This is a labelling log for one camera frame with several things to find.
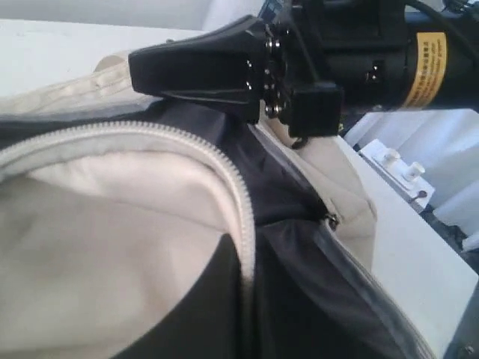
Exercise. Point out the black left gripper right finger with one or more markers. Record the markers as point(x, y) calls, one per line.
point(288, 323)

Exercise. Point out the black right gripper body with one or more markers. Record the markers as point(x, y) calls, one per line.
point(329, 59)

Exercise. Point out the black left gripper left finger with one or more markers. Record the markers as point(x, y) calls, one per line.
point(206, 321)

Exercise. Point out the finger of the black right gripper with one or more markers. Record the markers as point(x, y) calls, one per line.
point(222, 69)

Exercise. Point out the cream fabric duffel bag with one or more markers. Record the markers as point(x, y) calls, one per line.
point(112, 204)

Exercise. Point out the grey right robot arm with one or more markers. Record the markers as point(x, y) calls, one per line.
point(444, 46)

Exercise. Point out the white backdrop curtain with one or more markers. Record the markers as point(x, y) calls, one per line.
point(190, 15)

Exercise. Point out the white table edge bracket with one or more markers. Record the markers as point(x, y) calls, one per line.
point(406, 179)

